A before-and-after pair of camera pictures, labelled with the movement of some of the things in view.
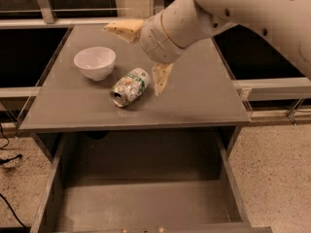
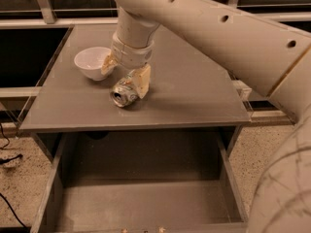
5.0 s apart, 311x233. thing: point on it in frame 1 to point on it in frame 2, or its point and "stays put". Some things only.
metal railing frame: [250, 89] stays put
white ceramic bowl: [95, 62] stays put
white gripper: [156, 40] to [131, 56]
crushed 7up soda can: [129, 87] stays put
